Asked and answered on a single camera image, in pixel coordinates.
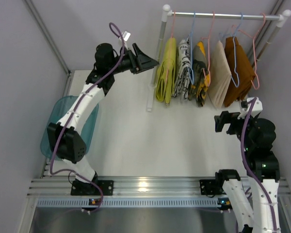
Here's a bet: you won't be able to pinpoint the pink wire hanger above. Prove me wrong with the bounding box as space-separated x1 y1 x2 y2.
165 12 176 84
201 11 215 87
231 13 267 91

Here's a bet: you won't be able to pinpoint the yellow-green trousers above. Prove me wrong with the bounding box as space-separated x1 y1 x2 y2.
155 37 177 106

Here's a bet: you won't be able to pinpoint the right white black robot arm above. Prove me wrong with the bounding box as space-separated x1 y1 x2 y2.
214 111 281 233

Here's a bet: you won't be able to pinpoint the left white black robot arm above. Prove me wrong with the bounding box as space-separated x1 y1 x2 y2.
47 43 159 196

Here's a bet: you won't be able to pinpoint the black white print trousers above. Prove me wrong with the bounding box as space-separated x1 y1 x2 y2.
172 38 191 101

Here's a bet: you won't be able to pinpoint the beige trousers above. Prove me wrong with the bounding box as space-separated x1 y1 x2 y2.
208 41 231 108

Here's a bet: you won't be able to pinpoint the camouflage yellow trousers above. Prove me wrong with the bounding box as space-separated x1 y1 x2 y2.
188 41 210 107

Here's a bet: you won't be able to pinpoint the brown trousers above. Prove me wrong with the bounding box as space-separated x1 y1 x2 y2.
224 37 256 107

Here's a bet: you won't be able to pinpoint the white metal clothes rack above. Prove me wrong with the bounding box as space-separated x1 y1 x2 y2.
145 4 291 113

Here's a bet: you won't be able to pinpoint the teal plastic bin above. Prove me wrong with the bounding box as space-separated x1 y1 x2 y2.
40 96 99 159

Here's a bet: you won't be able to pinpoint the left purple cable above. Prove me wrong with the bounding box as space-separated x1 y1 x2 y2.
49 22 130 214

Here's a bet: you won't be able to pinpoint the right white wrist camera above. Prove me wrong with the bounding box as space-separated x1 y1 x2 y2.
238 97 263 119

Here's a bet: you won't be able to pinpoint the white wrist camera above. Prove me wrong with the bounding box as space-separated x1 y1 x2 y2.
122 31 131 42
238 97 263 119

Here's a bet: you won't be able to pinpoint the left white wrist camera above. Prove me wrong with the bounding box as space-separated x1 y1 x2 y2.
122 31 131 42

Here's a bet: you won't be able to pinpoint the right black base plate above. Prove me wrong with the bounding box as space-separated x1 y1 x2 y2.
199 179 223 198

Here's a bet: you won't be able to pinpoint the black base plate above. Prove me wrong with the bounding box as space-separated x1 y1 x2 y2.
199 179 223 198
70 180 113 196

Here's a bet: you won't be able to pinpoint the grey slotted cable duct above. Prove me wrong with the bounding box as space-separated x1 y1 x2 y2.
36 197 229 208

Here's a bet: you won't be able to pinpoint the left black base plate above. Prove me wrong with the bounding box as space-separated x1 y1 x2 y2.
70 180 113 196

